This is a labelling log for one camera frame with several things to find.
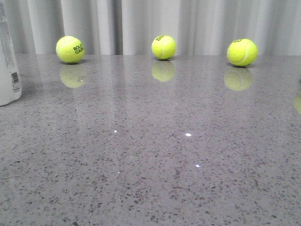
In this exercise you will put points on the yellow Roland Garros tennis ball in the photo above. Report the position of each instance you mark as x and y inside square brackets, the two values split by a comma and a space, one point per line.
[70, 49]

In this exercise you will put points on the right yellow tennis ball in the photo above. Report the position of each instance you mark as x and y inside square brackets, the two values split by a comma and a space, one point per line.
[242, 52]

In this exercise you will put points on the white blue tennis ball can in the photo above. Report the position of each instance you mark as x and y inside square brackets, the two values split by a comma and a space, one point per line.
[10, 81]

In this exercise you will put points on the middle yellow tennis ball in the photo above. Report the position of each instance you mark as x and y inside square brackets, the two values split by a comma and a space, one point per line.
[163, 47]

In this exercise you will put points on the grey pleated curtain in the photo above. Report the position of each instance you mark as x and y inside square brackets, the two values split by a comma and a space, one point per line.
[128, 27]

